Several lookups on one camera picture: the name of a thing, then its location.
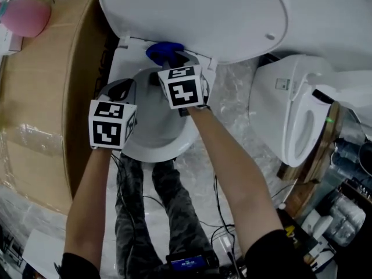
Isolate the black screen device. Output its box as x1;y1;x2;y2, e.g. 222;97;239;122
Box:
165;253;217;273

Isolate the small white box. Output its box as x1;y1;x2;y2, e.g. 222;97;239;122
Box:
0;24;24;56

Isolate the person's right forearm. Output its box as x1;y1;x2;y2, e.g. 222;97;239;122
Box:
185;108;284;257

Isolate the person's right leg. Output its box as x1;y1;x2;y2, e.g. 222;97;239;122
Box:
151;160;216;261

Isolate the person's left leg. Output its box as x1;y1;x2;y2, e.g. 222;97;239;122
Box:
115;152;163;279

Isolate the pink spray bottle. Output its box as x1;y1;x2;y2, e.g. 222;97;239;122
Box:
0;0;52;38

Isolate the white smart toilet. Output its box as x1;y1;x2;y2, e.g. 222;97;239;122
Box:
248;53;372;168

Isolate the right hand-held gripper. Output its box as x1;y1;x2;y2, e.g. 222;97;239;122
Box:
157;50;205;110

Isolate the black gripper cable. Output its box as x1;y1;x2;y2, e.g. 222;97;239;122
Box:
112;152;138;244
213;174;236;244

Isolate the person's leg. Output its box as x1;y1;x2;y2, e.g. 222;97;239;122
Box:
115;152;163;279
151;160;216;261

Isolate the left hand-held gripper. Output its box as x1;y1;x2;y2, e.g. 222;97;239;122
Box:
88;78;138;151

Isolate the brown cardboard box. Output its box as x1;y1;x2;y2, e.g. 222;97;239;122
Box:
0;0;120;214

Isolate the person's left forearm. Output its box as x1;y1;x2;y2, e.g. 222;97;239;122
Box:
63;146;113;261

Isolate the person's right hand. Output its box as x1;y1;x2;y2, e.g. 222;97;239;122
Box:
201;78;211;108

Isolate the wooden platform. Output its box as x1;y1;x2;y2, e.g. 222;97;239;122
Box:
276;100;342;184

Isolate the blue cloth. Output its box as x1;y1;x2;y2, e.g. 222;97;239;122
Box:
145;41;184;66

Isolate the person's black shirt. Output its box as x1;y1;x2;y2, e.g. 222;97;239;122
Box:
53;228;317;279

